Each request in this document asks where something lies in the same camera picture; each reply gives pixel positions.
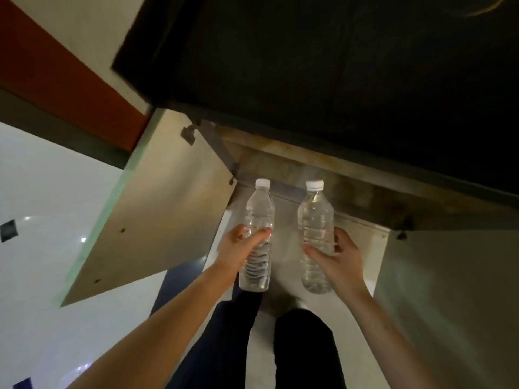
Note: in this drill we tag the person's right hand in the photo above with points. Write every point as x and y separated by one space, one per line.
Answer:
346 271

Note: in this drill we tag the person's left hand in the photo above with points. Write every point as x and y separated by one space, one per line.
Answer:
233 255

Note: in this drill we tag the clear plastic water bottle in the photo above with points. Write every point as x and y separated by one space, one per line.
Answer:
259 210
316 214

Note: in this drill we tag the green edged cabinet door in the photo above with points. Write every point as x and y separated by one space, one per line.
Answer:
162 206
454 311

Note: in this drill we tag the person's right forearm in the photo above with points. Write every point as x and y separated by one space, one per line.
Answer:
385 340

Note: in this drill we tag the person's left forearm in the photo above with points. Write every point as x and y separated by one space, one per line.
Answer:
162 332

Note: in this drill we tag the person's right shoe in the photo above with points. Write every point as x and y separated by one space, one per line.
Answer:
290 305

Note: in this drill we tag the person's black trousers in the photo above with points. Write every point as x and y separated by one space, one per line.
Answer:
308 352

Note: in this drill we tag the metal door hinge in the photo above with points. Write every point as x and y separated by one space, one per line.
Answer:
189 135
404 228
233 181

